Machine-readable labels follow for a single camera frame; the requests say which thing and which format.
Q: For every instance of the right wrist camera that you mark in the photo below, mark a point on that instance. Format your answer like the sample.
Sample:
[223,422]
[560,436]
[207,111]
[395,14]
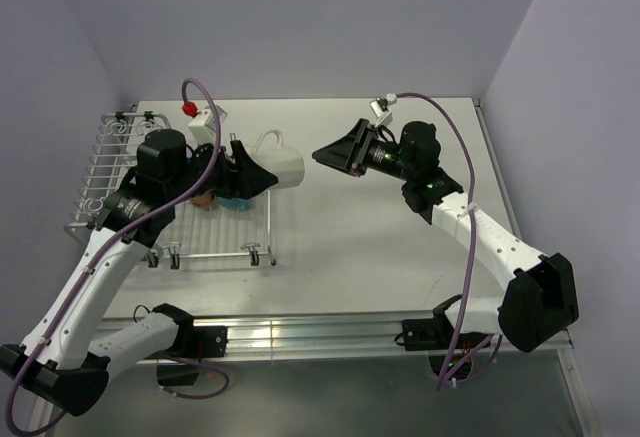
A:
[381,109]

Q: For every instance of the pink mug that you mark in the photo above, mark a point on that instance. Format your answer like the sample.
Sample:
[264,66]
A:
[203,201]

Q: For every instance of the metal wire dish rack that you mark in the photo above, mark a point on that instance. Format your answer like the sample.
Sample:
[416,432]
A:
[220,229]

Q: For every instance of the blue mug with handle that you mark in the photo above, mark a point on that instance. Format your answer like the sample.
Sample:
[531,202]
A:
[236,204]

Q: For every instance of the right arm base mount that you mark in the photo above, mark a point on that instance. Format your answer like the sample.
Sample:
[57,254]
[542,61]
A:
[434,334]

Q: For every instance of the aluminium rail frame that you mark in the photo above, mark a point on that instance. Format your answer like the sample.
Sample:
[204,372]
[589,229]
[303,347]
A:
[356,261]

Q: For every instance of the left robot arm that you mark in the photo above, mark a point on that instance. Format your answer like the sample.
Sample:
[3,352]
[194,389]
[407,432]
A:
[60,360]

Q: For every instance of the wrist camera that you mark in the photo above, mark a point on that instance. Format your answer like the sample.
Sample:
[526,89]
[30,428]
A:
[381,109]
[202,124]

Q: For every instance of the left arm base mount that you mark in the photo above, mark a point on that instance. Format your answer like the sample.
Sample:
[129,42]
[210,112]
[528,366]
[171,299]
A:
[191,361]

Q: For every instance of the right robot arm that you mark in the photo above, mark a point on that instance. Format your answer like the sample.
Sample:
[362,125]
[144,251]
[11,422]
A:
[537,297]

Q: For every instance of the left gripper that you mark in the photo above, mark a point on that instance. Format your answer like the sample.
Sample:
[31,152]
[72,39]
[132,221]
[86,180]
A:
[243,176]

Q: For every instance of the white mug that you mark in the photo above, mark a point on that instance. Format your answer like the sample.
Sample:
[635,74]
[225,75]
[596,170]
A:
[284,161]

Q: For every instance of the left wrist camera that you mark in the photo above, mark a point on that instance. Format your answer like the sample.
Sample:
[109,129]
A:
[202,124]

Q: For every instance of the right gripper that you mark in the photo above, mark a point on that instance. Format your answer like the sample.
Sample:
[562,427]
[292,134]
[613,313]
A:
[349,153]

